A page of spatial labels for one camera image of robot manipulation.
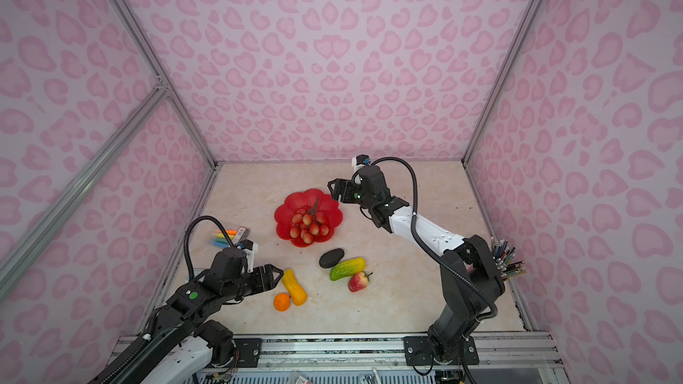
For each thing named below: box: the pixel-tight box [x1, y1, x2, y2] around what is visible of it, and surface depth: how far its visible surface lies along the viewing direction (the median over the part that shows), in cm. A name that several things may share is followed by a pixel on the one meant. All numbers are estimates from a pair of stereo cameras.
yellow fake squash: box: [281, 268, 308, 307], surface depth 83 cm
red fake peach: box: [347, 271, 374, 293], surface depth 85 cm
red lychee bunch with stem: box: [289, 198, 330, 245], surface depth 97 cm
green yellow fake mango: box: [329, 257, 367, 281], surface depth 87 cm
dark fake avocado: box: [318, 248, 345, 269], surface depth 90 cm
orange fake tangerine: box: [273, 292, 291, 312], surface depth 81 cm
